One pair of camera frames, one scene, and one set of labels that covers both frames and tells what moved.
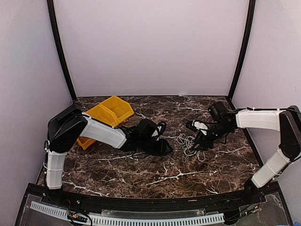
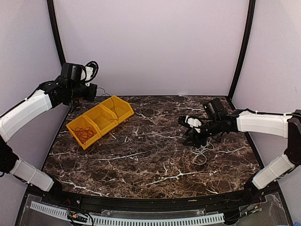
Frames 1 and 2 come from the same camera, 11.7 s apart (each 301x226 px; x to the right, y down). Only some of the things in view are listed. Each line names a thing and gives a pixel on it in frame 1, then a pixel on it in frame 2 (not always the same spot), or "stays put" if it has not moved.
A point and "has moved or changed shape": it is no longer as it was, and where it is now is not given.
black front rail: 138,203 stays put
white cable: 187,143 has moved or changed shape
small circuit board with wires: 76,216 stays put
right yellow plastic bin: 121,109 stays put
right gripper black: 203,141 stays put
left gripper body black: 146,146 → 77,93
